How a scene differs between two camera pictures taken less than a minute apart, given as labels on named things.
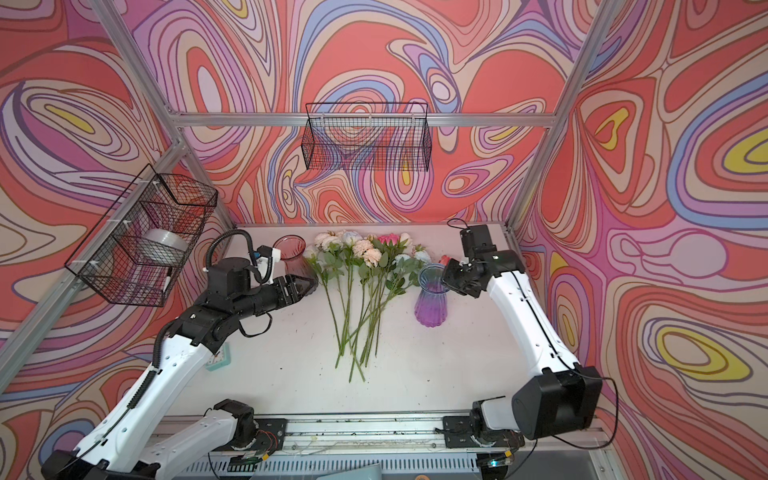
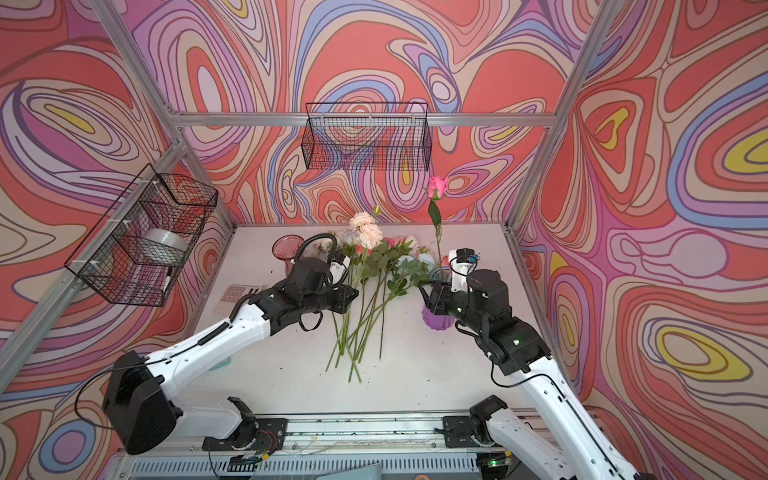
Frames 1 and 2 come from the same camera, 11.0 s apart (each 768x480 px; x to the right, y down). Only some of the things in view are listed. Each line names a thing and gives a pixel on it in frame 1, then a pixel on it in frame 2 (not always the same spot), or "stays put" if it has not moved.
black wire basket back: [369, 136] stays put
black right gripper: [449, 279] to [423, 294]
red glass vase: [292, 248] stays put
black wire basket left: [138, 249] stays put
